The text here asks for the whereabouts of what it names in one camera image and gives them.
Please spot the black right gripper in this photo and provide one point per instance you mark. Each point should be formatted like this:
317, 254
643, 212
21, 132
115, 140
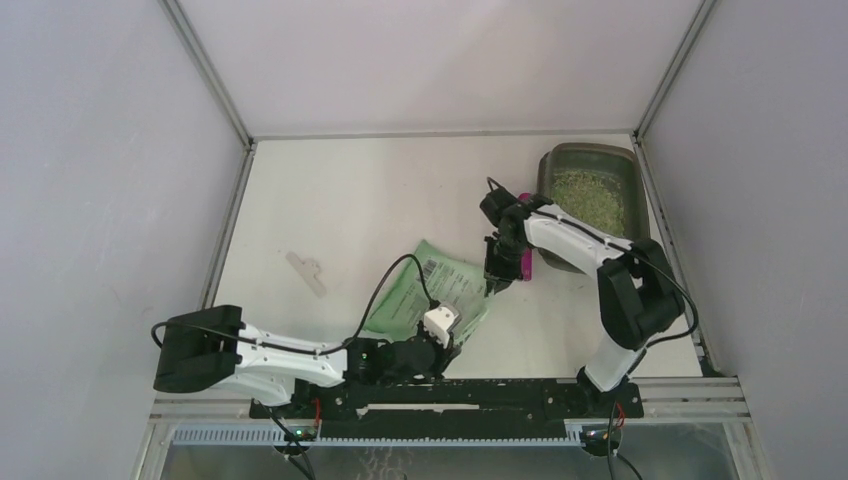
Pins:
497, 270

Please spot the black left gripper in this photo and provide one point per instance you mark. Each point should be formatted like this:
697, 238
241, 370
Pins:
443, 355

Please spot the magenta plastic scoop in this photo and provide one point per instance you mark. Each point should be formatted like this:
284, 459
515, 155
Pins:
526, 265

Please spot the green cat litter bag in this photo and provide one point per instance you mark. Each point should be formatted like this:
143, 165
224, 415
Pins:
436, 276

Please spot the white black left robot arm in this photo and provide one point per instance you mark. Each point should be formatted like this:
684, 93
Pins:
215, 349

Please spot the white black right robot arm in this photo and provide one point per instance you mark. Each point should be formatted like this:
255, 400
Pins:
639, 298

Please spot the green litter in box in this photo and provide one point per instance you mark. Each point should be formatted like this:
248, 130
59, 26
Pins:
591, 197

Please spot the dark grey litter box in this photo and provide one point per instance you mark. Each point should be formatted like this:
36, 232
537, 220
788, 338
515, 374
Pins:
618, 162

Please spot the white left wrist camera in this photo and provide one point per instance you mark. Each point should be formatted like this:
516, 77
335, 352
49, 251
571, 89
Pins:
439, 323

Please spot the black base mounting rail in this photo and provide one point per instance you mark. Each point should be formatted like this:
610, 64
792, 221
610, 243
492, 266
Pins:
462, 406

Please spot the white slotted cable duct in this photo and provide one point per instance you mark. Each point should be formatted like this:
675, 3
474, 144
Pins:
563, 434

